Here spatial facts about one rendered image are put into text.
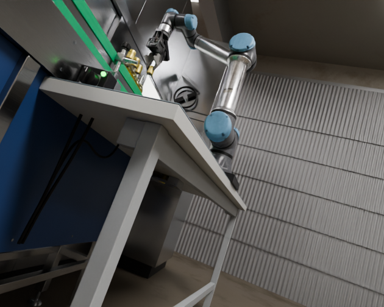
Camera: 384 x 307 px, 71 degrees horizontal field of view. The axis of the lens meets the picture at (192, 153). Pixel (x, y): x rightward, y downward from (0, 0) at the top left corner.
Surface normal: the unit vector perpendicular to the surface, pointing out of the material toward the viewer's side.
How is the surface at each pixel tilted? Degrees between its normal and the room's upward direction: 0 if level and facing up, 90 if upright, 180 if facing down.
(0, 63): 90
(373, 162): 90
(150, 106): 90
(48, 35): 90
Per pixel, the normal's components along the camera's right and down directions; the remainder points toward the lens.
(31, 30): 0.94, 0.29
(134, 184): -0.26, -0.30
